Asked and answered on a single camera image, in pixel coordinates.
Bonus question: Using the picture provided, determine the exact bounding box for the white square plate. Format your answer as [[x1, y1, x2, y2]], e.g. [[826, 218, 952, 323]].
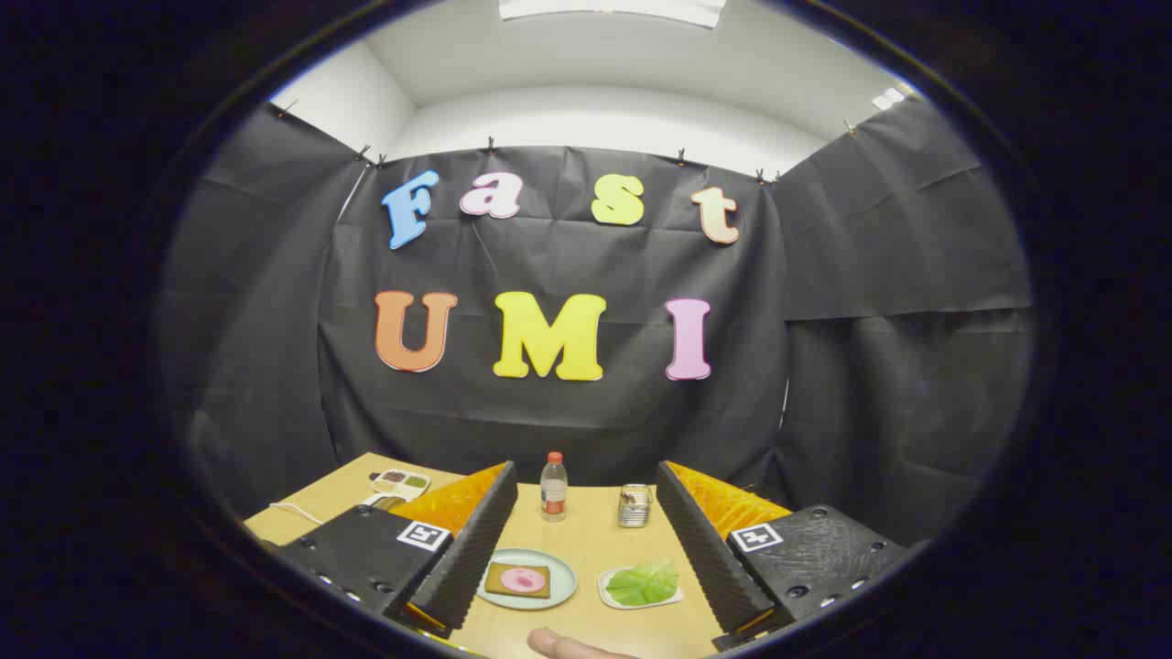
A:
[[598, 565, 685, 610]]

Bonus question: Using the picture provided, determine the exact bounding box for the clear water bottle red cap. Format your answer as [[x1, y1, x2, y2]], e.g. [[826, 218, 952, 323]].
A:
[[539, 451, 569, 523]]

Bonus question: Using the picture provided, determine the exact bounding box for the green lettuce leaf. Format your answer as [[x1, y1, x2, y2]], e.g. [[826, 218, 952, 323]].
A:
[[605, 561, 679, 606]]

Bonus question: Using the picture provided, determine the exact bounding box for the metal wire cutlery basket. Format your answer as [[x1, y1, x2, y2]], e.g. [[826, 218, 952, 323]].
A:
[[618, 484, 654, 529]]

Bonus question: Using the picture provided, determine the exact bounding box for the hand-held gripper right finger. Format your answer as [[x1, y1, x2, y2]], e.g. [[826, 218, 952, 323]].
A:
[[656, 459, 909, 653]]

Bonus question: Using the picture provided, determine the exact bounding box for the ceiling light panel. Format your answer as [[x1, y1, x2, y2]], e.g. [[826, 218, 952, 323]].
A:
[[498, 0, 728, 29]]

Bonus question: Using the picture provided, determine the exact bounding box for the bread slice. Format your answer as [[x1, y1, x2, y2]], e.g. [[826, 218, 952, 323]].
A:
[[484, 562, 552, 600]]

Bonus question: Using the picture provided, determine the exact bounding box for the black backdrop cloth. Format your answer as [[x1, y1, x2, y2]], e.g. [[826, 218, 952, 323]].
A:
[[156, 96, 1036, 550]]

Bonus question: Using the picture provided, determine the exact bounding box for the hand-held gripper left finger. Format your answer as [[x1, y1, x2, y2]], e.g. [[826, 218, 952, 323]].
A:
[[273, 460, 519, 639]]

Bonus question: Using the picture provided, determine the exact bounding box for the pale green round plate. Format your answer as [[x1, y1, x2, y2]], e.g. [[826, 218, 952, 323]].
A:
[[476, 548, 579, 611]]

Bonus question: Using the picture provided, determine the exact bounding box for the white condiment tray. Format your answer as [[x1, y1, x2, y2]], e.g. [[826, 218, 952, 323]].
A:
[[370, 469, 431, 501]]

